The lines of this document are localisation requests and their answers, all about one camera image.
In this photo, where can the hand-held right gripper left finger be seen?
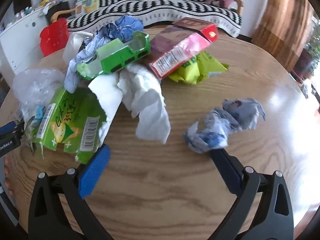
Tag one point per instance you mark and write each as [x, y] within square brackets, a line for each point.
[95, 170]

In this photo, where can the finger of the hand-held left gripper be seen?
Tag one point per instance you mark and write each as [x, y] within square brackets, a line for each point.
[10, 128]

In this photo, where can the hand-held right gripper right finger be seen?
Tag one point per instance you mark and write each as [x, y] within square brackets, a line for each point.
[228, 171]

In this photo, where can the blue printed paper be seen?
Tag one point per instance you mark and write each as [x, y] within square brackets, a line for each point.
[220, 127]

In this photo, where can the clear plastic bag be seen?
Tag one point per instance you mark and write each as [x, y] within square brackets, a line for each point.
[35, 87]

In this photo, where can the person's left hand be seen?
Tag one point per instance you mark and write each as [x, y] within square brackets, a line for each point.
[7, 180]

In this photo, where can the torn green carton with barcodes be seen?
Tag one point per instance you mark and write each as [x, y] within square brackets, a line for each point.
[67, 115]

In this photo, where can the white paper towel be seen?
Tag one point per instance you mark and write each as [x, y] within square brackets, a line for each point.
[147, 100]

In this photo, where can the white cabinet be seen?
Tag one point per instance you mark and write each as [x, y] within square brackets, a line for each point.
[22, 37]

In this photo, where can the white plastic bag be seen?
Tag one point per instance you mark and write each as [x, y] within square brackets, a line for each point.
[72, 45]

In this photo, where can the green snack bag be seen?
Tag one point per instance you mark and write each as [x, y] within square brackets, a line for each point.
[200, 67]

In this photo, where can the curved wooden armrest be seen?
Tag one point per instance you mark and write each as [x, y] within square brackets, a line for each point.
[62, 13]

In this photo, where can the black box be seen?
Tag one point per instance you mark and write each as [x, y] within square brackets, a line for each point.
[60, 7]

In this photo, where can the pink and red box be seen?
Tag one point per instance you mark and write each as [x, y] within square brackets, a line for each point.
[175, 50]

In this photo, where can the white and yellow box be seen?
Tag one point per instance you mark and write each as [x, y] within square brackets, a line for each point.
[87, 5]

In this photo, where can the long crumpled blue paper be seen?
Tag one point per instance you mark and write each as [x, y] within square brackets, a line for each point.
[127, 27]

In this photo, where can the wooden panelled cabinet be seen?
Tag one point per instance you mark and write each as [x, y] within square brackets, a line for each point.
[282, 20]

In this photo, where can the wooden sofa armrest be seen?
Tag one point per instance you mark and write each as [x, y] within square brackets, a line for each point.
[240, 6]

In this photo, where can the black and white patterned blanket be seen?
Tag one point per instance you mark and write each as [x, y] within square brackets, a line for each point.
[160, 7]

